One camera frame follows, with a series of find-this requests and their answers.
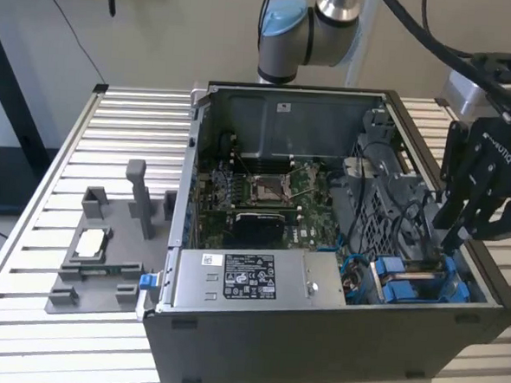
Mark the silver wrist mount bracket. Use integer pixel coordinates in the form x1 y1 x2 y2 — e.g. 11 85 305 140
441 68 511 122

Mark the grey parts rack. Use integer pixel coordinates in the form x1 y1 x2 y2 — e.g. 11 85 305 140
43 153 184 325

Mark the CPU socket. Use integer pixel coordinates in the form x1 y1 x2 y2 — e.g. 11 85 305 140
245 172 293 208

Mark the silver power supply unit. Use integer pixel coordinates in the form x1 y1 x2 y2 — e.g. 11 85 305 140
171 243 351 325

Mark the black graphics card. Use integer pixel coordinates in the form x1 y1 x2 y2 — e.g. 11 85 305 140
230 205 301 252

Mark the black monitor stand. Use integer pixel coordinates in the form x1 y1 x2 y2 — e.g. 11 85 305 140
0 15 68 220

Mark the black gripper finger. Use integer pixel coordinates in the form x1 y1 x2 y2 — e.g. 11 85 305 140
467 196 511 243
431 137 501 259

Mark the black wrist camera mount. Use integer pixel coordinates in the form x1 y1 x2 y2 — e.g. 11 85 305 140
439 120 469 184

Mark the black disk power wire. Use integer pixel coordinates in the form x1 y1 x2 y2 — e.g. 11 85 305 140
392 189 445 256

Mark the hard disk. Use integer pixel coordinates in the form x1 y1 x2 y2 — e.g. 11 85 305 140
372 249 474 309

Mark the grey drive cage shroud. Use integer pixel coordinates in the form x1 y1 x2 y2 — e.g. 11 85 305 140
325 107 446 264

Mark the blue disk data wire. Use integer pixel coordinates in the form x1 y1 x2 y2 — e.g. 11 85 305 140
311 231 378 306

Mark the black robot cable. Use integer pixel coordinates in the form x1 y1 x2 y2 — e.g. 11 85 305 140
370 0 511 93
417 0 481 61

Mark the silver CPU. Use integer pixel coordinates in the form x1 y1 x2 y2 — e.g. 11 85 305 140
73 227 109 260

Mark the thin black wall cable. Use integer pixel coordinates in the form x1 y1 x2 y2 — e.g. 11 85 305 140
27 0 112 88

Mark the black open PC case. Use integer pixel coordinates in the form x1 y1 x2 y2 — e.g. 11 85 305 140
137 75 511 383

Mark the green motherboard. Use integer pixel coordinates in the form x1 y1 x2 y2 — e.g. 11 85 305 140
191 153 353 259

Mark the blue case latch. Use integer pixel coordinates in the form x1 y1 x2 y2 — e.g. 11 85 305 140
138 270 165 292

